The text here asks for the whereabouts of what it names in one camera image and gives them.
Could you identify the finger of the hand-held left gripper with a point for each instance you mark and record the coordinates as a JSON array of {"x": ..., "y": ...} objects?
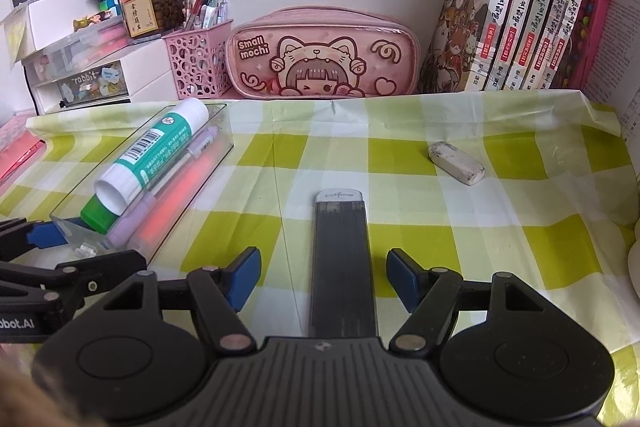
[
  {"x": 75, "y": 274},
  {"x": 45, "y": 234}
]

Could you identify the white pen cup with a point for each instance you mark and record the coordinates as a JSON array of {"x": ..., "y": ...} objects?
[{"x": 632, "y": 257}]

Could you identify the pink lilac highlighter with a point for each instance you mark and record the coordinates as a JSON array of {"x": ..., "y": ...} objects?
[{"x": 175, "y": 197}]

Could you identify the pink perforated pen basket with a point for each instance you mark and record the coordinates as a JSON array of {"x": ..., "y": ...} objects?
[{"x": 200, "y": 62}]

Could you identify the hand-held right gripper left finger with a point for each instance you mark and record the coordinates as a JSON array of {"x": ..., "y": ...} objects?
[{"x": 247, "y": 274}]

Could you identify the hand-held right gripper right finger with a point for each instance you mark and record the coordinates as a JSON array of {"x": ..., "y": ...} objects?
[{"x": 402, "y": 274}]

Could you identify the pink stationery box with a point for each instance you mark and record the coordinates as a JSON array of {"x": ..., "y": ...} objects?
[{"x": 17, "y": 154}]

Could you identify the small yellow figurine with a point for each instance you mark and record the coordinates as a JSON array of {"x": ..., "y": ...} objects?
[{"x": 90, "y": 23}]

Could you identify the pink spine cartoon book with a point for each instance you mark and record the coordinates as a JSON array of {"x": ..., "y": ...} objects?
[{"x": 470, "y": 7}]

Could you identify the small framed calligraphy sign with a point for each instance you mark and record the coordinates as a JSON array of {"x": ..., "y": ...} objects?
[{"x": 139, "y": 14}]

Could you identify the clear plastic drawer box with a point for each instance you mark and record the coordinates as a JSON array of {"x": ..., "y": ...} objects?
[{"x": 75, "y": 67}]

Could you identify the olive spine cartoon book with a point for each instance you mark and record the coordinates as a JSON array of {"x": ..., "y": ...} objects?
[{"x": 564, "y": 12}]

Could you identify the white eraser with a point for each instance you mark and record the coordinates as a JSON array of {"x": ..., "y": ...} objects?
[{"x": 457, "y": 162}]

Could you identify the green checkered tablecloth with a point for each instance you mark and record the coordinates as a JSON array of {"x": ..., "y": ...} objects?
[{"x": 450, "y": 227}]

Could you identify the white drawer unit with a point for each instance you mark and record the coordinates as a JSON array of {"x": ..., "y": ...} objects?
[{"x": 150, "y": 67}]

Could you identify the pink abacus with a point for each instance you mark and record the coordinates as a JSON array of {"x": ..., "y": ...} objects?
[{"x": 597, "y": 7}]

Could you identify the bunch of pens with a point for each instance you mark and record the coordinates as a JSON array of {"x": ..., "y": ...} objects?
[{"x": 205, "y": 2}]

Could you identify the yellow paper notes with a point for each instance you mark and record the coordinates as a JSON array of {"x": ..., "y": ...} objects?
[{"x": 14, "y": 39}]

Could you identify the white green glue stick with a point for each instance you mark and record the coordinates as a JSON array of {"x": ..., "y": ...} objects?
[{"x": 150, "y": 152}]

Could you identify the cream spine cartoon book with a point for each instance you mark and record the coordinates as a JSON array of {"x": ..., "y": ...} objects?
[{"x": 545, "y": 7}]

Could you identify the teal green highlighter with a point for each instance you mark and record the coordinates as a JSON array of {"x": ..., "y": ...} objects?
[{"x": 100, "y": 217}]

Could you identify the black pencil lead case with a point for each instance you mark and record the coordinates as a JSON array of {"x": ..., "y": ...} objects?
[{"x": 340, "y": 267}]

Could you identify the tan spine cartoon book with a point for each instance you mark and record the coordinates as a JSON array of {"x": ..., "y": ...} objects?
[{"x": 577, "y": 17}]

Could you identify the clear plastic tray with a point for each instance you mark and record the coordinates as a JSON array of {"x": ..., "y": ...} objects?
[{"x": 220, "y": 134}]

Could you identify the blue spine cartoon book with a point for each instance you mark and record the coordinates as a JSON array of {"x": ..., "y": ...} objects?
[{"x": 522, "y": 7}]

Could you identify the purple mechanical pencil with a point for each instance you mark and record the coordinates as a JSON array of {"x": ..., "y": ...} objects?
[{"x": 202, "y": 139}]

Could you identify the pink cartoon pencil case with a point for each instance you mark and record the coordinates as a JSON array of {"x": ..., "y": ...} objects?
[{"x": 320, "y": 57}]

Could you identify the stack of printed papers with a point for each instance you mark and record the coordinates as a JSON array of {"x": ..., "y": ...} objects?
[{"x": 622, "y": 32}]

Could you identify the clear glass planter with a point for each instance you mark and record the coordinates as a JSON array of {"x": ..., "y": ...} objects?
[{"x": 167, "y": 7}]

